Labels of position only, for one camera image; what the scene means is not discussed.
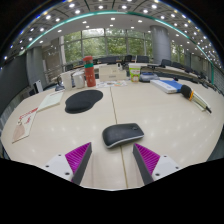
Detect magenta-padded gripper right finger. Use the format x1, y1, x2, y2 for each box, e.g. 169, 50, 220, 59
132, 142, 183, 186

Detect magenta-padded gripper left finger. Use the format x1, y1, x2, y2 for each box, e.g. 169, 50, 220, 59
42, 141, 93, 186

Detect black computer mouse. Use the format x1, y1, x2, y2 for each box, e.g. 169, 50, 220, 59
101, 122, 145, 149

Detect black mouse pad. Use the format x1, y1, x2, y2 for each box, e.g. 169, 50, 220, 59
64, 89, 104, 115

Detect red and white leaflet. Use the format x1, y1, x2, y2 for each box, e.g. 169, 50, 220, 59
11, 106, 39, 144

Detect cream paper document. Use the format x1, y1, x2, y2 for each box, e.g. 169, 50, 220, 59
36, 90, 65, 113

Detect black handheld microphone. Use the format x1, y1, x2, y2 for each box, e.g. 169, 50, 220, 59
180, 84, 213, 115

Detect blue and white book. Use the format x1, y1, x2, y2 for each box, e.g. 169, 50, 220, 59
149, 78, 184, 95

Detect white floor-standing appliance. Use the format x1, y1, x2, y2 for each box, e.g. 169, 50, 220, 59
32, 79, 44, 94

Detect white lidded ceramic mug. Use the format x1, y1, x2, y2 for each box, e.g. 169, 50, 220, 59
72, 70, 87, 90

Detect red thermos bottle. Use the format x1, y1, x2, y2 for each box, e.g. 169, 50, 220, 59
82, 55, 97, 88

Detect colourful sticker sheet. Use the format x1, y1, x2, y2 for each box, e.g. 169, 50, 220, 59
96, 79, 129, 89

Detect green printed paper cup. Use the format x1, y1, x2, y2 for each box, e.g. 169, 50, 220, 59
128, 63, 142, 83

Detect white cardboard box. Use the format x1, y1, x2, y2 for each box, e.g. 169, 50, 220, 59
98, 63, 128, 83

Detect black office chairs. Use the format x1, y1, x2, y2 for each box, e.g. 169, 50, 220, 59
64, 54, 221, 91

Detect ceiling lights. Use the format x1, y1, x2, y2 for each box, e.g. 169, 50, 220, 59
0, 0, 224, 69

